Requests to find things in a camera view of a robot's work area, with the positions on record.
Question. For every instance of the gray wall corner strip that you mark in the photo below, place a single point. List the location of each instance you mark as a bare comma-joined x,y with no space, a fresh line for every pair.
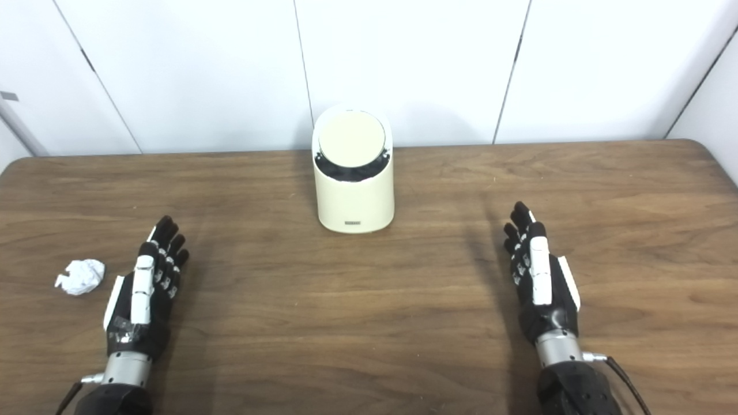
17,124

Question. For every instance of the cream round bin lid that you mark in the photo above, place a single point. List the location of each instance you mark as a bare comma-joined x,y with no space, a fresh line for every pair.
351,138

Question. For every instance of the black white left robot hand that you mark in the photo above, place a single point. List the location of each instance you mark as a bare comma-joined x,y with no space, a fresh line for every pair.
141,323

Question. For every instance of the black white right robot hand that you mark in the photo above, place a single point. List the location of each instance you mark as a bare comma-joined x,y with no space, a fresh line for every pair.
548,317

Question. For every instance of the white paper ball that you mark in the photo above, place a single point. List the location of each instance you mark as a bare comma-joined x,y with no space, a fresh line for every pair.
81,276

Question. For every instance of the cream-colored bin body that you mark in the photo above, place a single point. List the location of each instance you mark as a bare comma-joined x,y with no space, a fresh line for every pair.
354,202

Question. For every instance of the small gray wall tag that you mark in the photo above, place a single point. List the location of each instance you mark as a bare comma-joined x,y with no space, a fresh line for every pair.
8,96

